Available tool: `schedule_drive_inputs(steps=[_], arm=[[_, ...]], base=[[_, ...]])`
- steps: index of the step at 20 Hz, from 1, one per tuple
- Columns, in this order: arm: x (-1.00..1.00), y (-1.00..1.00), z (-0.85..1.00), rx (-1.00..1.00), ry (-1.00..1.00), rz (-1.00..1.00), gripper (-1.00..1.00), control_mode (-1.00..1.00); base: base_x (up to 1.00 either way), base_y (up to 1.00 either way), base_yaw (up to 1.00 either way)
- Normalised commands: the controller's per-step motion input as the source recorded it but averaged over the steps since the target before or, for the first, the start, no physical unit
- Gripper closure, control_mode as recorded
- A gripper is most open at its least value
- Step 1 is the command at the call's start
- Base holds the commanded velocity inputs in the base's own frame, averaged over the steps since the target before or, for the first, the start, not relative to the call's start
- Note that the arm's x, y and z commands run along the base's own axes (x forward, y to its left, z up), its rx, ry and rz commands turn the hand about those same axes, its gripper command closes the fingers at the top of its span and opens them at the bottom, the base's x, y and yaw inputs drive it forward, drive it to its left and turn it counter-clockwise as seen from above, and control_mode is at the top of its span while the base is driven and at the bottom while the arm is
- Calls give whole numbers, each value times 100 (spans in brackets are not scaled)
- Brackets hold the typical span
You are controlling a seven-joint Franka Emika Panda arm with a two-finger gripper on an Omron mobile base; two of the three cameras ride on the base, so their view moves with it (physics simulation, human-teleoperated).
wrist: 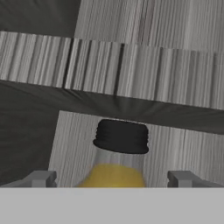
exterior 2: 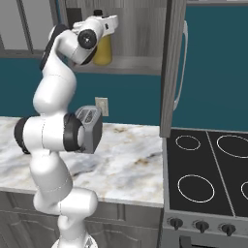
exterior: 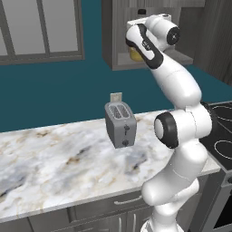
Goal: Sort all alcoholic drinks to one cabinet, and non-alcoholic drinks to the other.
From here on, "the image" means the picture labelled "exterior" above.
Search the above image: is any white wall socket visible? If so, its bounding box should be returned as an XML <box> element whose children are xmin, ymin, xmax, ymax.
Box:
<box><xmin>110</xmin><ymin>92</ymin><xmax>123</xmax><ymax>103</ymax></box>

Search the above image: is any black hob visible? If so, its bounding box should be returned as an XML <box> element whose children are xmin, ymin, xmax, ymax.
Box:
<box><xmin>198</xmin><ymin>101</ymin><xmax>232</xmax><ymax>170</ymax></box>

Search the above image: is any silver drawer handle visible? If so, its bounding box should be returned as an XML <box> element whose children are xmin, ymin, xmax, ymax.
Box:
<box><xmin>113</xmin><ymin>195</ymin><xmax>143</xmax><ymax>207</ymax></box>

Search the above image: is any grey framed window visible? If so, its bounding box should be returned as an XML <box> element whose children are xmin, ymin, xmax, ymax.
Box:
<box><xmin>0</xmin><ymin>0</ymin><xmax>86</xmax><ymax>66</ymax></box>

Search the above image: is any grey oven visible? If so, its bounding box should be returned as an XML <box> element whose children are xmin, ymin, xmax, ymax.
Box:
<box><xmin>188</xmin><ymin>169</ymin><xmax>232</xmax><ymax>232</ymax></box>

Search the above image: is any grey drawer front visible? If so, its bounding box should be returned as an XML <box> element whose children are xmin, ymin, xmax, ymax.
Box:
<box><xmin>67</xmin><ymin>191</ymin><xmax>153</xmax><ymax>222</ymax></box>

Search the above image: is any grey cupboard door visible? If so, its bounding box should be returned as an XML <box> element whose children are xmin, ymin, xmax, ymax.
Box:
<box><xmin>0</xmin><ymin>217</ymin><xmax>33</xmax><ymax>232</ymax></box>
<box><xmin>126</xmin><ymin>207</ymin><xmax>156</xmax><ymax>232</ymax></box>
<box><xmin>72</xmin><ymin>213</ymin><xmax>129</xmax><ymax>232</ymax></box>
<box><xmin>27</xmin><ymin>208</ymin><xmax>73</xmax><ymax>232</ymax></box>

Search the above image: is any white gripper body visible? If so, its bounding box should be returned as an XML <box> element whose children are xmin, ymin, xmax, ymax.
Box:
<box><xmin>126</xmin><ymin>13</ymin><xmax>170</xmax><ymax>32</ymax></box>

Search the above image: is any yellow bottle with black cap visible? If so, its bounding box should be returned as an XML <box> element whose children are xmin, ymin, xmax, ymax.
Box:
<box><xmin>129</xmin><ymin>8</ymin><xmax>149</xmax><ymax>63</ymax></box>

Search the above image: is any grey wall cabinet door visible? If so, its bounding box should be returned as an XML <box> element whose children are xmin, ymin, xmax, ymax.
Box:
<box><xmin>193</xmin><ymin>0</ymin><xmax>232</xmax><ymax>88</ymax></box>

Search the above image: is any grey open wall cabinet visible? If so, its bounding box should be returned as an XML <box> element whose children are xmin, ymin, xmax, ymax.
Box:
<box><xmin>101</xmin><ymin>0</ymin><xmax>207</xmax><ymax>73</ymax></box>

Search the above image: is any grey toaster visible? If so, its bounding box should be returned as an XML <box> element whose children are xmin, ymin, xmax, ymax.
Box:
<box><xmin>103</xmin><ymin>101</ymin><xmax>139</xmax><ymax>150</ymax></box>

